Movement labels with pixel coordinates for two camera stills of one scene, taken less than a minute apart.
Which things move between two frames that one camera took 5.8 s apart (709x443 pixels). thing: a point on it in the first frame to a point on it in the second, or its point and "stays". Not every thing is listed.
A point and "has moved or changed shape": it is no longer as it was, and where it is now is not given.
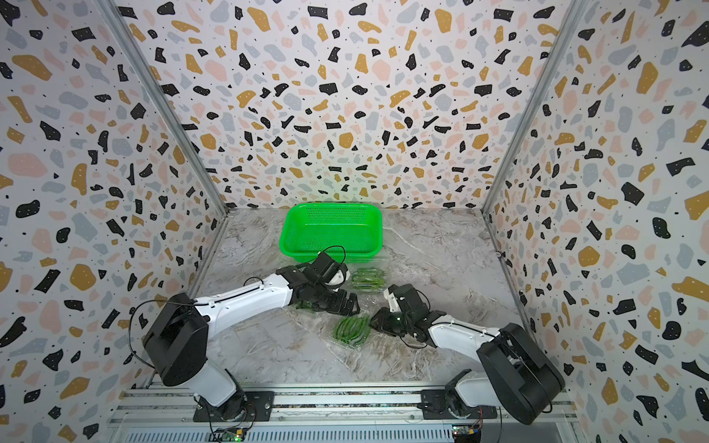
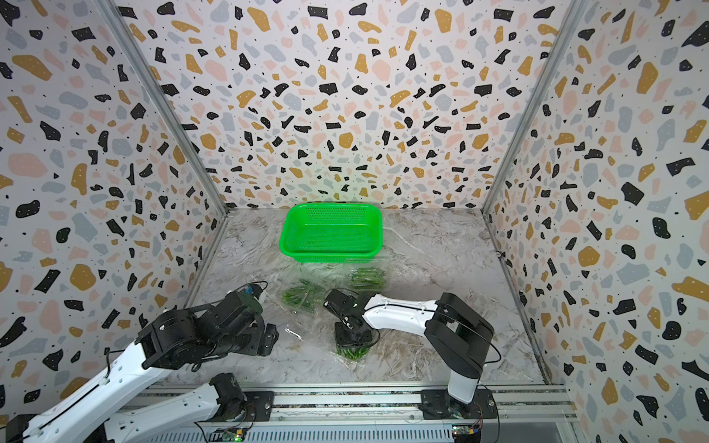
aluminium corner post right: (564, 28) stays
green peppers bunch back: (368, 279) stays
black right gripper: (382, 315) to (339, 341)
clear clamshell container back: (370, 277) stays
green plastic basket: (353, 232) stays
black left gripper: (342, 307) to (261, 345)
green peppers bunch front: (354, 329) has moved or changed shape
